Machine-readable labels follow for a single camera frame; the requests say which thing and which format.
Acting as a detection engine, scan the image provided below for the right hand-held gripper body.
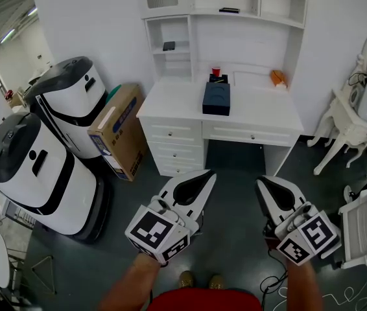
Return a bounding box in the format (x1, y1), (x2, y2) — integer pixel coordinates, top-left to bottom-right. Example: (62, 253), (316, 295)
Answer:
(263, 201), (342, 266)

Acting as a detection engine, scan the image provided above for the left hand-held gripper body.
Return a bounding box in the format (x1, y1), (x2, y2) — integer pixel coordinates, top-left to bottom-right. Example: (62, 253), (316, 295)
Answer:
(124, 194), (204, 266)

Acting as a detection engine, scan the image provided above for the person's left forearm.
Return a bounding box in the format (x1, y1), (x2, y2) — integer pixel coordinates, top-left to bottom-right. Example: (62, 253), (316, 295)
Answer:
(98, 253), (162, 311)

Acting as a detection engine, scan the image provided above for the person's right forearm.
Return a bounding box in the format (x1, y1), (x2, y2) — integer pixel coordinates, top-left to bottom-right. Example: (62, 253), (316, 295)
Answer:
(285, 257), (323, 311)

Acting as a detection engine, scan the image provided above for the brown cardboard box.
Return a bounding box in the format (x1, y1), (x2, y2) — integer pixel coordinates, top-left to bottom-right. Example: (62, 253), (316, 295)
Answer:
(87, 82), (149, 183)

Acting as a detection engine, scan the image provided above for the dark blue lidded box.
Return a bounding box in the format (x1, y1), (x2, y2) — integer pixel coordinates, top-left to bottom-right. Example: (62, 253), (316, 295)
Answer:
(202, 81), (232, 117)

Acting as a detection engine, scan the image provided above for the white slatted chair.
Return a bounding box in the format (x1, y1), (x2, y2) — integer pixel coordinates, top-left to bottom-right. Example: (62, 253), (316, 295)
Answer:
(338, 179), (367, 270)

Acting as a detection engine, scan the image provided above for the person's shoe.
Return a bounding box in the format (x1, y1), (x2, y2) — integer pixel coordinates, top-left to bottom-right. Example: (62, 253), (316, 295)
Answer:
(208, 274), (226, 290)
(178, 270), (195, 288)
(343, 185), (357, 203)

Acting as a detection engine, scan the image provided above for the person's left shoe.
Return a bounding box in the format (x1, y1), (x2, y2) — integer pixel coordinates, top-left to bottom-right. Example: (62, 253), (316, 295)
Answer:
(178, 270), (195, 288)

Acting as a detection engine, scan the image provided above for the white ornate vanity table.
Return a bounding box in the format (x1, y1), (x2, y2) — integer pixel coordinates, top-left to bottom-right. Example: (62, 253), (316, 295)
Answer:
(306, 87), (367, 176)

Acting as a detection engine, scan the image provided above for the person's right shoe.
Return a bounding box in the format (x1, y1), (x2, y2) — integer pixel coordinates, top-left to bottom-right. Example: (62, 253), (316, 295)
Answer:
(208, 274), (226, 290)

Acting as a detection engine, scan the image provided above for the person's red shirt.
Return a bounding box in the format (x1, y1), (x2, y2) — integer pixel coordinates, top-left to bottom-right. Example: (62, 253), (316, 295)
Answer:
(146, 286), (264, 311)

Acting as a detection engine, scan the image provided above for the white desk with hutch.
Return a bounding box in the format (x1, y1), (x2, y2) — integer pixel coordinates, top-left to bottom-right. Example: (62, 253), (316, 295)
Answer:
(137, 0), (309, 178)

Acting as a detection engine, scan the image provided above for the green round object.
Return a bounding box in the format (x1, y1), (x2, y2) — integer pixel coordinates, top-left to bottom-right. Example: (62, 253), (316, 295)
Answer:
(105, 84), (123, 106)

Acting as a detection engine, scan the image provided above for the small grey round speaker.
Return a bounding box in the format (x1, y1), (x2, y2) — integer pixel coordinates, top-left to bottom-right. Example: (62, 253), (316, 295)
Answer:
(348, 86), (362, 108)

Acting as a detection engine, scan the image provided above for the orange and white object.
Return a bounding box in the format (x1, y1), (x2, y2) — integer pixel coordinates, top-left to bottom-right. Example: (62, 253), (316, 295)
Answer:
(270, 69), (287, 88)

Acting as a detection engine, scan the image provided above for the large white and black robot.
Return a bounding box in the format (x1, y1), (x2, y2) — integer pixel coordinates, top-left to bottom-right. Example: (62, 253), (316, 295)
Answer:
(24, 56), (110, 160)
(0, 111), (112, 243)

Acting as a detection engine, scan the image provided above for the black cable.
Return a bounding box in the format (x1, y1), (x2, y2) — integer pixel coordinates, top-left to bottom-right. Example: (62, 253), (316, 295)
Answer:
(259, 249), (289, 307)

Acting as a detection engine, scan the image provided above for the white cable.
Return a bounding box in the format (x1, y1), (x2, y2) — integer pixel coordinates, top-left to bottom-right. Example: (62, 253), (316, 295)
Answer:
(277, 264), (367, 308)

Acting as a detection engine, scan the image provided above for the metal wire stand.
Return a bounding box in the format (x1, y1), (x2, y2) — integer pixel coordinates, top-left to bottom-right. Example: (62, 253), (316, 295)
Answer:
(30, 255), (57, 295)

